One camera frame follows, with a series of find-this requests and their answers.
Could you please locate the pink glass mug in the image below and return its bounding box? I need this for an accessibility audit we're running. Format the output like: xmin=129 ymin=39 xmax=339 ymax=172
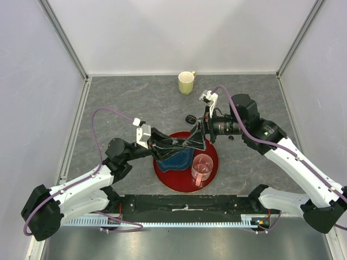
xmin=191 ymin=154 xmax=214 ymax=187

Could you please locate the black earbud case gold rim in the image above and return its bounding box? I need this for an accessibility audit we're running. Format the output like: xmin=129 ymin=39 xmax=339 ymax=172
xmin=185 ymin=114 xmax=197 ymax=125

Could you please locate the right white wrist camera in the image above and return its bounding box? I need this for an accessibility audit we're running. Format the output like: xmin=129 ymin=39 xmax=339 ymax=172
xmin=199 ymin=90 xmax=218 ymax=116

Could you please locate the blue leaf-shaped dish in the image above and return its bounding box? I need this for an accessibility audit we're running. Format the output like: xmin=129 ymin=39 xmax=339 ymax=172
xmin=157 ymin=148 xmax=194 ymax=172

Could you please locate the slotted cable duct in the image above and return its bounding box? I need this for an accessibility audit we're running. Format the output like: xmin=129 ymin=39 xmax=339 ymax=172
xmin=64 ymin=215 xmax=269 ymax=228

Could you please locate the right aluminium frame post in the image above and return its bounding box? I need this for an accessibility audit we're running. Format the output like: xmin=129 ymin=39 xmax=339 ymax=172
xmin=276 ymin=0 xmax=326 ymax=79

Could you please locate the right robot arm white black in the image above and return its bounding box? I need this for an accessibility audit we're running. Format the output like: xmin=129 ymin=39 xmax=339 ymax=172
xmin=185 ymin=90 xmax=346 ymax=233

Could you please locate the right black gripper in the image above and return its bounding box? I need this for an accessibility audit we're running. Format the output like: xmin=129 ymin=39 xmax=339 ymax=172
xmin=183 ymin=104 xmax=246 ymax=150

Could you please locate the left aluminium frame post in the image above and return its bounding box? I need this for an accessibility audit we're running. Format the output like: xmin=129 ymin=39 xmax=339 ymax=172
xmin=38 ymin=0 xmax=89 ymax=81

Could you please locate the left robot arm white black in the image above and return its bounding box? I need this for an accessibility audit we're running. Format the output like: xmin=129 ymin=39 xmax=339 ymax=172
xmin=21 ymin=125 xmax=189 ymax=241

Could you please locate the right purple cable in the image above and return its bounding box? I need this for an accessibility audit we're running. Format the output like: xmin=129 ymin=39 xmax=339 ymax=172
xmin=211 ymin=84 xmax=347 ymax=234

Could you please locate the round red tray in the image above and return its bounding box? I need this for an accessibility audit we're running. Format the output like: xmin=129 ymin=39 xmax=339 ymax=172
xmin=153 ymin=140 xmax=219 ymax=193

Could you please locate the yellow-green ceramic mug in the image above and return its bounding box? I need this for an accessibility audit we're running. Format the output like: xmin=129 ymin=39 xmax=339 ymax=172
xmin=178 ymin=71 xmax=196 ymax=95

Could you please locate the aluminium frame post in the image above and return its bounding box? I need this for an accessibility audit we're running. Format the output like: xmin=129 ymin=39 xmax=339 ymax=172
xmin=276 ymin=0 xmax=326 ymax=79
xmin=38 ymin=0 xmax=89 ymax=81

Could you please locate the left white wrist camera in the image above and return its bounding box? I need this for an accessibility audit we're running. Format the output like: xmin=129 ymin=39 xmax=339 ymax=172
xmin=133 ymin=118 xmax=151 ymax=149

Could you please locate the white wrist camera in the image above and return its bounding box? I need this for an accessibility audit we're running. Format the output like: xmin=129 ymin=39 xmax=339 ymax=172
xmin=199 ymin=90 xmax=218 ymax=116
xmin=133 ymin=118 xmax=151 ymax=149

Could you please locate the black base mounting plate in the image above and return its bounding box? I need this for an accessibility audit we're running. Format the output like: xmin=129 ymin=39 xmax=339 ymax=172
xmin=102 ymin=194 xmax=268 ymax=223

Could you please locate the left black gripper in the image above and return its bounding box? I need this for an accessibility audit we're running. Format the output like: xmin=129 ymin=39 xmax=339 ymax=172
xmin=124 ymin=127 xmax=185 ymax=163

